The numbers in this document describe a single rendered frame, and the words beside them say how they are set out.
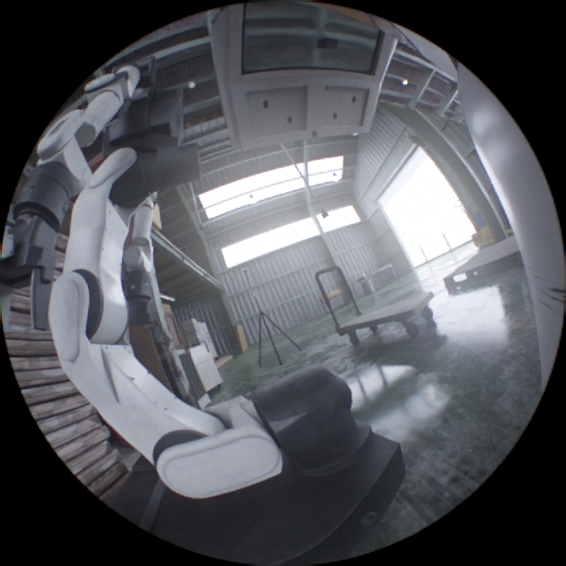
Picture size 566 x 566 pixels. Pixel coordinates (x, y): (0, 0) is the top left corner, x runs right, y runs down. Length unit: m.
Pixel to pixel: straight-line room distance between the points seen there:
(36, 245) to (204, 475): 0.37
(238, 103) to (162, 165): 0.99
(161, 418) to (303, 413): 0.24
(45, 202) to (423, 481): 0.78
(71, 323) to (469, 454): 0.80
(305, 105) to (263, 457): 1.77
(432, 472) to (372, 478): 0.22
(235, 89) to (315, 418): 1.53
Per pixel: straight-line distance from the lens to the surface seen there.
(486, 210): 4.03
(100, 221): 0.49
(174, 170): 0.55
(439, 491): 0.53
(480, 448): 0.59
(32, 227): 0.29
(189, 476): 0.36
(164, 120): 0.70
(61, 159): 0.37
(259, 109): 1.54
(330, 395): 0.37
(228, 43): 1.38
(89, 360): 0.37
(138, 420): 0.39
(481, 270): 2.23
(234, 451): 0.32
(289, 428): 0.35
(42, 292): 0.26
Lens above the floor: 0.46
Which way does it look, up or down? 10 degrees up
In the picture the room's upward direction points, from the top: 23 degrees counter-clockwise
